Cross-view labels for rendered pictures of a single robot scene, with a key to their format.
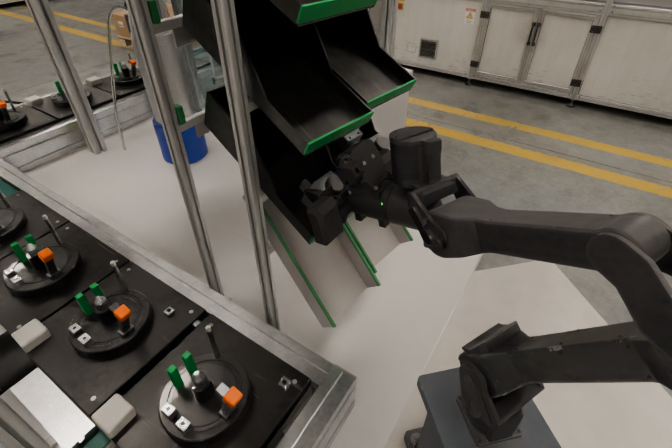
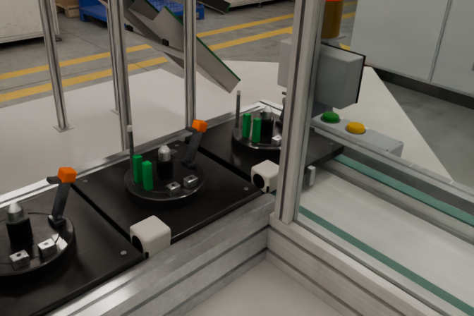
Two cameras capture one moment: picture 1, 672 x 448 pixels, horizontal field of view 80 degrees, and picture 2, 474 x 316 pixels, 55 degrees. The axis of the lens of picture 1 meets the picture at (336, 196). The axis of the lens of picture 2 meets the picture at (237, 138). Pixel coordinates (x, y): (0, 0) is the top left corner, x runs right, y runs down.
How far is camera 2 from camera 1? 1.08 m
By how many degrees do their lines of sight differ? 64
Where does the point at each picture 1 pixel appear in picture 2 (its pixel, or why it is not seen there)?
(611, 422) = not seen: hidden behind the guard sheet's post
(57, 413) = (247, 217)
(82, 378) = (222, 197)
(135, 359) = (215, 171)
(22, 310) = (94, 256)
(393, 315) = (202, 108)
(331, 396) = (274, 106)
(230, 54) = not seen: outside the picture
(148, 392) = (250, 163)
